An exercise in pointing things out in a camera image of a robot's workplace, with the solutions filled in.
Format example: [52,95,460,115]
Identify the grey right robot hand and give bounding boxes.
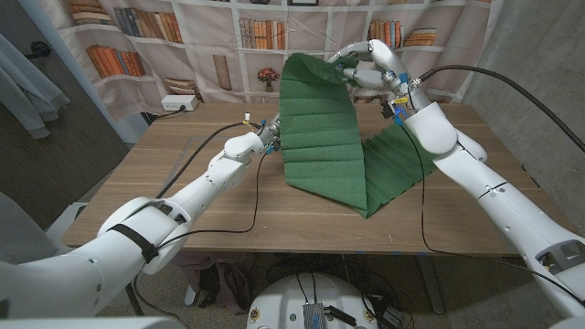
[327,39,415,92]

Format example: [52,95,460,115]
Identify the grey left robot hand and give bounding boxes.
[258,113,282,147]

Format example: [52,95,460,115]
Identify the green cloth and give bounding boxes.
[278,52,438,219]

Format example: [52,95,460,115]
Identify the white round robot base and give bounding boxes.
[246,272,380,329]

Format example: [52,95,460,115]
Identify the black device on robot base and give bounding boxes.
[326,305,358,328]

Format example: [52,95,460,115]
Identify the white power strip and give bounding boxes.
[161,94,200,113]

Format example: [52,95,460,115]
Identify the printed bookshelf backdrop cloth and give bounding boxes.
[38,0,504,122]

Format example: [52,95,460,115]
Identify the silver finned electronics box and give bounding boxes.
[302,302,325,329]

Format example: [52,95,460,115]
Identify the black power brick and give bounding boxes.
[382,304,403,328]

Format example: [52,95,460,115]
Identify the grey metal table leg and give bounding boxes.
[416,255,445,315]

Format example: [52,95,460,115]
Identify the grey hanging curtain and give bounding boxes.
[0,34,70,140]

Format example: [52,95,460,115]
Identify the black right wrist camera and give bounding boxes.
[386,102,409,128]

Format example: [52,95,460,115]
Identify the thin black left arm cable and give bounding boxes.
[132,152,270,317]

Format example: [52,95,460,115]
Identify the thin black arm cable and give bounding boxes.
[399,122,585,306]
[132,152,270,317]

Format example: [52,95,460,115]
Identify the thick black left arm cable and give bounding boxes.
[154,121,262,201]

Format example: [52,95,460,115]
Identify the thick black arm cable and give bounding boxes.
[413,64,585,155]
[154,121,262,201]

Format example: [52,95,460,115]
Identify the black power strip cord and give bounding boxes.
[144,106,187,123]

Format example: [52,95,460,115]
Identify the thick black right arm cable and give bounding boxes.
[413,64,585,155]

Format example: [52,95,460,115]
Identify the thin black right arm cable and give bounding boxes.
[399,122,585,306]

